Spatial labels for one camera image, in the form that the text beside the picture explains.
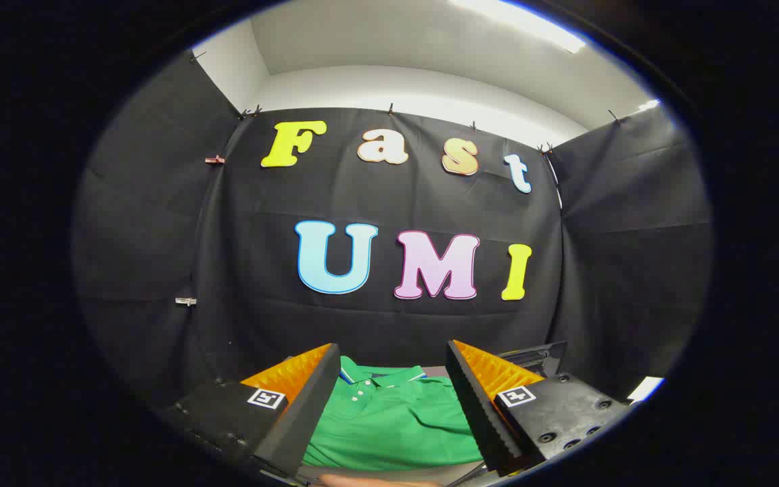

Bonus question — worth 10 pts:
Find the black backdrop cloth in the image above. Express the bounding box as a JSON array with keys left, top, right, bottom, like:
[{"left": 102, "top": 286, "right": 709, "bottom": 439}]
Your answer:
[{"left": 72, "top": 51, "right": 712, "bottom": 410}]

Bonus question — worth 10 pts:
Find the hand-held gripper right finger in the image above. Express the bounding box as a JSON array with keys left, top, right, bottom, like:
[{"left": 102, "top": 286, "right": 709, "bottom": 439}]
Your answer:
[{"left": 446, "top": 340, "right": 631, "bottom": 472}]

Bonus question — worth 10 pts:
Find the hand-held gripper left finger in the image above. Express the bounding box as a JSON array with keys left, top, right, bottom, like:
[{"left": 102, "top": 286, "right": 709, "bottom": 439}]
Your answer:
[{"left": 160, "top": 343, "right": 341, "bottom": 478}]

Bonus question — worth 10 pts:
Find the green polo shirt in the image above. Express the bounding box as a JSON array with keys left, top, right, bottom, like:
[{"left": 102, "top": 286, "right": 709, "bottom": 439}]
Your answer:
[{"left": 303, "top": 356, "right": 485, "bottom": 472}]

